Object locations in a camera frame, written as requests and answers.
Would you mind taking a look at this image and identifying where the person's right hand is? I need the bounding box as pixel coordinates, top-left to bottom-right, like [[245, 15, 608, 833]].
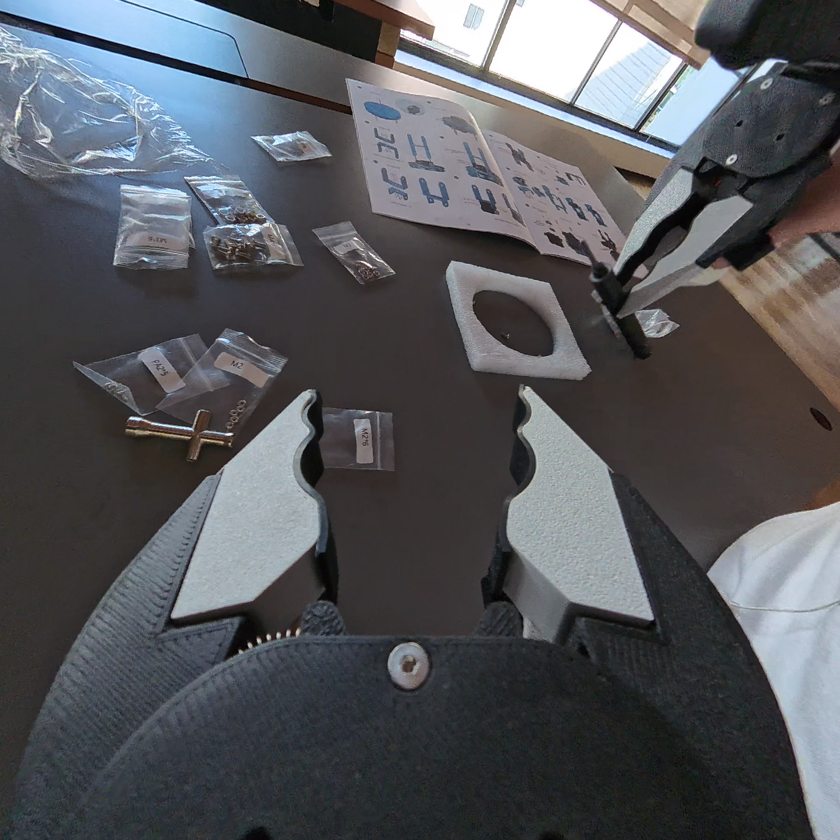
[[768, 171, 840, 249]]

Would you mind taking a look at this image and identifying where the black screwdriver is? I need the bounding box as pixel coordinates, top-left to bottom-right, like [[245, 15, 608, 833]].
[[588, 244, 652, 361]]

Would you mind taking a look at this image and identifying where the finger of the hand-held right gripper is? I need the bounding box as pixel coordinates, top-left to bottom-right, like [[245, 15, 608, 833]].
[[617, 195, 756, 319], [612, 167, 697, 291]]

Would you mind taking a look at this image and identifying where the silver cross wrench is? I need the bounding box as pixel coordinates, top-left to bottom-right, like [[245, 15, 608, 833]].
[[124, 408, 236, 463]]

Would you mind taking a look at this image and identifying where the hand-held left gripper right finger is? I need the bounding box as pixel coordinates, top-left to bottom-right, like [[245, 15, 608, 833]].
[[481, 385, 656, 645]]

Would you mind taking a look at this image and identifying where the dark desk with cable flap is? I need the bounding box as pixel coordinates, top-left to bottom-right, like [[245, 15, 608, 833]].
[[0, 0, 395, 111]]

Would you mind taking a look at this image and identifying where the white foam frame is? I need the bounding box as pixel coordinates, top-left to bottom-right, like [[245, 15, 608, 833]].
[[445, 260, 592, 382]]

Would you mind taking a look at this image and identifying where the large window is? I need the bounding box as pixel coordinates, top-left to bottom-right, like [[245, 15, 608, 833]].
[[399, 0, 752, 144]]

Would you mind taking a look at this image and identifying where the assembly instruction manual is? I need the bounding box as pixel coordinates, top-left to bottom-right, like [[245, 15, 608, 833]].
[[346, 78, 627, 267]]

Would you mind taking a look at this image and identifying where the wood-edged dark desk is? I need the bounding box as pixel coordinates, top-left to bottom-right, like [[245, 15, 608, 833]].
[[328, 0, 437, 42]]

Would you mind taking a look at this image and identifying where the person's white shirt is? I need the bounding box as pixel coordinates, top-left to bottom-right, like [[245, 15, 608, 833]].
[[707, 502, 840, 840]]

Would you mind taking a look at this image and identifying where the small clear screw bag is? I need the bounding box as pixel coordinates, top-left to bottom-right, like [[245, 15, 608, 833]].
[[251, 131, 333, 164], [203, 223, 305, 270], [73, 335, 212, 416], [311, 221, 397, 286], [633, 308, 681, 340], [321, 407, 395, 472], [184, 174, 276, 228], [156, 327, 289, 435], [113, 184, 196, 271]]

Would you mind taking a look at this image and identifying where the clear plastic wrap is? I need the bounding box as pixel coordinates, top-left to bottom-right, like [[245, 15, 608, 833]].
[[0, 25, 219, 182]]

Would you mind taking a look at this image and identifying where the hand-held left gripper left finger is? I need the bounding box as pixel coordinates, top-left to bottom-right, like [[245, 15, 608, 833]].
[[171, 389, 340, 647]]

